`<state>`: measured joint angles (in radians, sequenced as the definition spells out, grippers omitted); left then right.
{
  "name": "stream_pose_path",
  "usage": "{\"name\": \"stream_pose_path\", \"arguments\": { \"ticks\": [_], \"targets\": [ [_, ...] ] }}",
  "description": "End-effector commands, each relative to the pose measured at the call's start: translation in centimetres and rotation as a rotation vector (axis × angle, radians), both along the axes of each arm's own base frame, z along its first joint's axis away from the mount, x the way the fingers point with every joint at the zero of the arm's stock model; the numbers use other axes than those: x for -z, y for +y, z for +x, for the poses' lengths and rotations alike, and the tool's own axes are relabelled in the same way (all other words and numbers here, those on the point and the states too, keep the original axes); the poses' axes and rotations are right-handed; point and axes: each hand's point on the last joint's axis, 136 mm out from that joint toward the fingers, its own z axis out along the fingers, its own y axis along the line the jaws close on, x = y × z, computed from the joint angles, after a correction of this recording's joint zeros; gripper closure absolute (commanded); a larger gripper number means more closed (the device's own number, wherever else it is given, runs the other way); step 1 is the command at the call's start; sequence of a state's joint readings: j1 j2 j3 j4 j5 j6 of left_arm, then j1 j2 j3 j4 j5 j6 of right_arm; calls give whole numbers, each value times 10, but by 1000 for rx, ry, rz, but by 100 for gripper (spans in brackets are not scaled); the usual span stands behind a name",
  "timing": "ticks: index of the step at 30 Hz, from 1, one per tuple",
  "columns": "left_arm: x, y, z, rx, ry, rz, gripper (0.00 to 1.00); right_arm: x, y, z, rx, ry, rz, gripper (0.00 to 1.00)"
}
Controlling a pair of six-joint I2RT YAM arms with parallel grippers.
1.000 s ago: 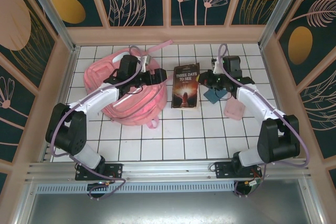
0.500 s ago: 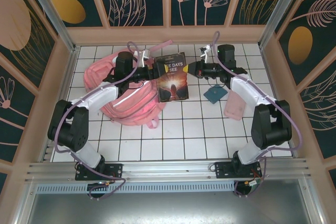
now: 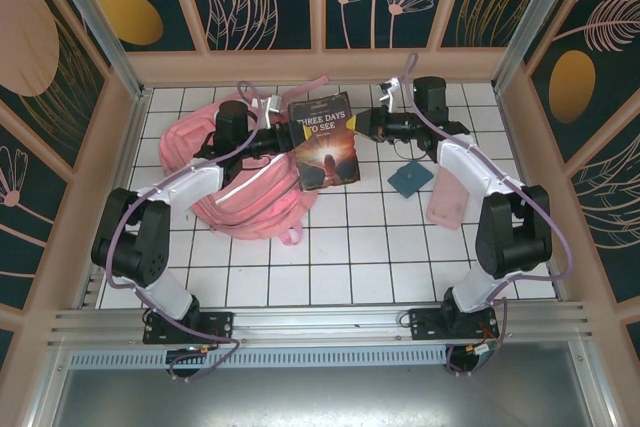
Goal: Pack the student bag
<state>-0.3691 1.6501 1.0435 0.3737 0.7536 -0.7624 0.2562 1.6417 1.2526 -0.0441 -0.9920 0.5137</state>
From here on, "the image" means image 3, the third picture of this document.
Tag Three Days to See book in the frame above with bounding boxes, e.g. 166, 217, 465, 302
288, 91, 362, 193

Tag teal snap wallet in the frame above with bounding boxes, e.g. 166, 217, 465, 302
387, 160, 432, 198

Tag pink student backpack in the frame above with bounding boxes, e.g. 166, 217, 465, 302
158, 74, 331, 248

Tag pink pencil case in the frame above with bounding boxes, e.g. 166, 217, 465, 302
424, 164, 471, 231

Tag panel with small orange oval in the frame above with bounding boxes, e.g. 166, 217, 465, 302
49, 0, 204, 54

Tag side panel with orange oval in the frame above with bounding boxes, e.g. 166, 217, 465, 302
522, 0, 640, 168

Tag side panel with pink leaves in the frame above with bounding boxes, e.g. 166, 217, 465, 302
569, 126, 640, 306

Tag side panel with pale disc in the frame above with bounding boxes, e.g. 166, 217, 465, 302
0, 0, 112, 173

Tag side panel with pink flower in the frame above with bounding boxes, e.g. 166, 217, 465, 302
0, 111, 71, 316

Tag grey metal sheet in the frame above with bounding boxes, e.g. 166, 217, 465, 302
47, 341, 604, 427

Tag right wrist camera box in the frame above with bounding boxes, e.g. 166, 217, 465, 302
377, 77, 404, 103

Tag aluminium side rail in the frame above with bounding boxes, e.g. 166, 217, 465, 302
494, 89, 571, 301
74, 89, 154, 311

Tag aluminium corner post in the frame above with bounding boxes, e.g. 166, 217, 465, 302
39, 0, 154, 103
492, 0, 599, 96

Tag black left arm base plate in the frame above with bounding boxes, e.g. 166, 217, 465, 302
142, 310, 236, 346

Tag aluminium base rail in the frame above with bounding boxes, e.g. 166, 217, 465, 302
47, 301, 594, 348

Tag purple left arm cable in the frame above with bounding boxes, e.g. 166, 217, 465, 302
102, 79, 266, 383

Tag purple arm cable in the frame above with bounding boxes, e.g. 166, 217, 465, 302
399, 54, 575, 378
102, 79, 266, 383

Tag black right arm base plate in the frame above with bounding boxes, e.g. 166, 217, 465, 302
408, 305, 501, 343

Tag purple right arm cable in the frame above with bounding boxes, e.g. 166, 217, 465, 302
399, 54, 575, 378

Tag small electronics with wires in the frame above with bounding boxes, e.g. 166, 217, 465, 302
446, 340, 501, 379
164, 345, 214, 382

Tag slotted grey cable duct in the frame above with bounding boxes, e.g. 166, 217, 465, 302
67, 349, 451, 372

